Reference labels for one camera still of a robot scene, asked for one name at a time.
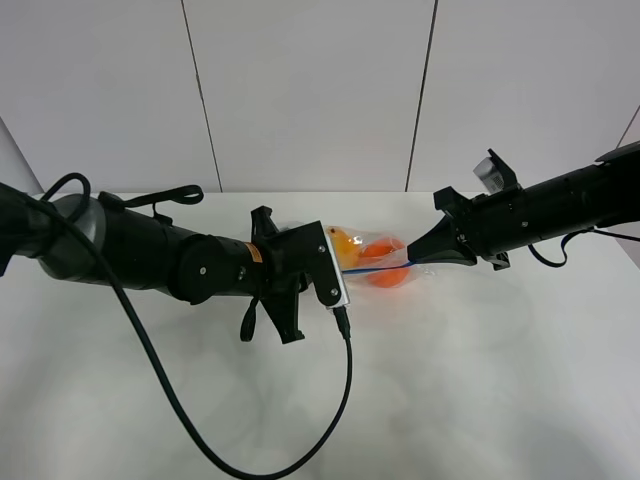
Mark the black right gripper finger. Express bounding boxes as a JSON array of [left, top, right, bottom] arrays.
[[433, 186, 473, 213], [406, 216, 475, 266]]

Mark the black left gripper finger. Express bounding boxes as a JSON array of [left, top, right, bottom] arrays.
[[260, 279, 305, 344], [251, 206, 279, 240]]

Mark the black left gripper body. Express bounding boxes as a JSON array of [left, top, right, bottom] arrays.
[[247, 232, 310, 299]]

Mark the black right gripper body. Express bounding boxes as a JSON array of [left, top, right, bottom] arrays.
[[448, 194, 500, 265]]

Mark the clear bag with blue zipper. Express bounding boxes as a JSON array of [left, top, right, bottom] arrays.
[[279, 219, 441, 294]]

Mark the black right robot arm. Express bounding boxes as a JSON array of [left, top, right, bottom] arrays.
[[407, 143, 639, 271]]

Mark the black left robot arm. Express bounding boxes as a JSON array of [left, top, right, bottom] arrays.
[[1, 173, 305, 343]]

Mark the orange fruit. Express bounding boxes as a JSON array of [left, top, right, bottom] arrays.
[[357, 237, 411, 288]]

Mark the yellow fruit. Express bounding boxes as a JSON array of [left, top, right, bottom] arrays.
[[326, 226, 363, 270]]

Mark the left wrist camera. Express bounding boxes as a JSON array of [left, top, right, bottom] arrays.
[[279, 221, 350, 309]]

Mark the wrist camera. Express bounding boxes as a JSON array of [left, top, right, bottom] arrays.
[[473, 149, 521, 195], [279, 221, 350, 309]]

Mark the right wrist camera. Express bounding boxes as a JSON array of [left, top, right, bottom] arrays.
[[473, 149, 521, 195]]

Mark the black camera cable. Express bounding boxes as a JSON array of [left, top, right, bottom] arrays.
[[0, 172, 354, 478]]

